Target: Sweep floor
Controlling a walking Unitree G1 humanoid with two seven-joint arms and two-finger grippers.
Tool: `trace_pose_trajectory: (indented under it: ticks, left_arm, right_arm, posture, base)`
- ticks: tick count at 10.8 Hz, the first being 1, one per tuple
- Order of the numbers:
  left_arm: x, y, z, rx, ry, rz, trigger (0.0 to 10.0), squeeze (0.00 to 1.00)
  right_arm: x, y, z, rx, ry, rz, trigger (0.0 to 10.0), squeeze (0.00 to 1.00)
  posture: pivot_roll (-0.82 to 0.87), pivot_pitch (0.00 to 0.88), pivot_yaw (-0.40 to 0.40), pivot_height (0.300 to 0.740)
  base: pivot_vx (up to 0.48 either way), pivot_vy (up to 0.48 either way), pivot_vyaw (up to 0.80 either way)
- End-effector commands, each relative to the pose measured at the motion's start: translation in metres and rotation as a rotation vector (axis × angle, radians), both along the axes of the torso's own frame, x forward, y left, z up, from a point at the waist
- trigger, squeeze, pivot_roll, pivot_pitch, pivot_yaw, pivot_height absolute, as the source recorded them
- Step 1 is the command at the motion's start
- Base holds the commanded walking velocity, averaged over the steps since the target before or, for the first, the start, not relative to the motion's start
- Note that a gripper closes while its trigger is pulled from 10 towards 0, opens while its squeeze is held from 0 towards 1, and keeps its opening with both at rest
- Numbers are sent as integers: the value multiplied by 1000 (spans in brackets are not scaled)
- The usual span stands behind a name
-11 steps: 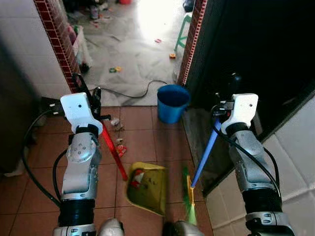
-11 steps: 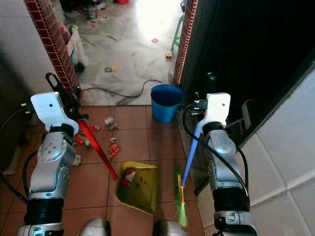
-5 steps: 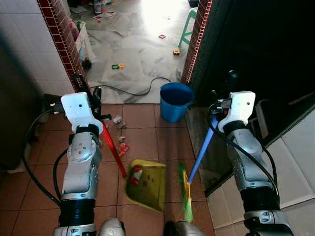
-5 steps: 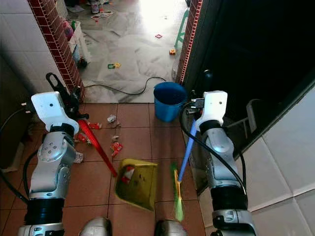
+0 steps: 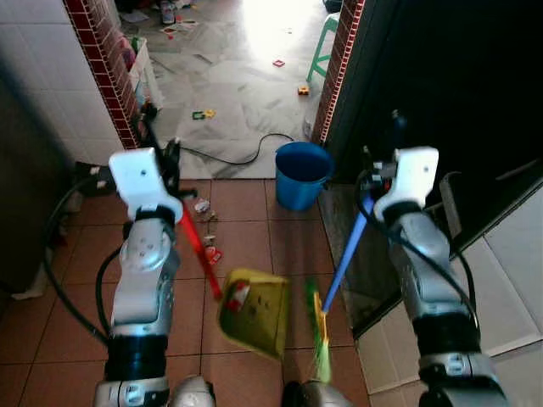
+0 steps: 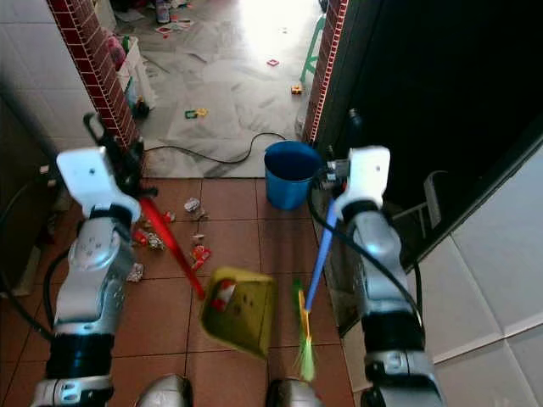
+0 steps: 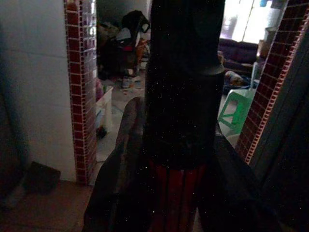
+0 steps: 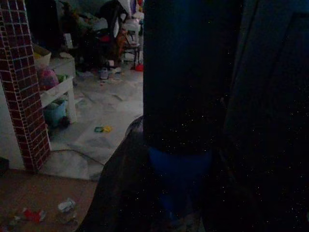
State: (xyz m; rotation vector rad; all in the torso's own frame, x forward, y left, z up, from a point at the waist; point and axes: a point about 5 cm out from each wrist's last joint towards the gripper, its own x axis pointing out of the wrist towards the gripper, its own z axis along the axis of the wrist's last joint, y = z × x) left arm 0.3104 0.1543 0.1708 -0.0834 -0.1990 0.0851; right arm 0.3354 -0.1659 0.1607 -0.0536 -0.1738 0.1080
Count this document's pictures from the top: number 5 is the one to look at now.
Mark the black floor cable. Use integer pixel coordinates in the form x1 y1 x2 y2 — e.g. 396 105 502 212
176 132 295 167

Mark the blue-handled broom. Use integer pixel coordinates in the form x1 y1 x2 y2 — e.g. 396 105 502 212
304 109 408 384

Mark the olive dustpan with red handle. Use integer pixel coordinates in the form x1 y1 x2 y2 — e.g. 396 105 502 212
140 117 292 361

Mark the silver left robot leg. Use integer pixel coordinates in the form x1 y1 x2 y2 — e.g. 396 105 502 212
170 376 217 407

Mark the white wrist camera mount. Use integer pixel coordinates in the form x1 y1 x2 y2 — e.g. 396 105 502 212
373 147 440 220
109 148 184 223

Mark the silver right robot leg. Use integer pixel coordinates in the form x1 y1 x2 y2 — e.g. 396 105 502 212
282 380 336 407

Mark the silver robot leg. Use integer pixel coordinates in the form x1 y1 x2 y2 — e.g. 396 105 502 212
170 376 217 407
282 380 336 407

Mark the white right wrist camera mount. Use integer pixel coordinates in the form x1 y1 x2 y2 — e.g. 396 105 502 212
373 147 440 220

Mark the white plastic bag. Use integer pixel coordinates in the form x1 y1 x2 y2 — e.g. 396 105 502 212
127 38 166 107

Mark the blue plastic bucket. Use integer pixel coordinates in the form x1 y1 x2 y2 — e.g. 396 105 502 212
274 141 335 212

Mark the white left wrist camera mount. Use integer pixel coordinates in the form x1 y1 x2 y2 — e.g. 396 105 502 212
109 148 184 223

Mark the green plastic stool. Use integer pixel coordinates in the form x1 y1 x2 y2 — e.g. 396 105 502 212
306 12 342 83

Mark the red and white wrapper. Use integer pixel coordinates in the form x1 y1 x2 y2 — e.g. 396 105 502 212
227 284 251 310

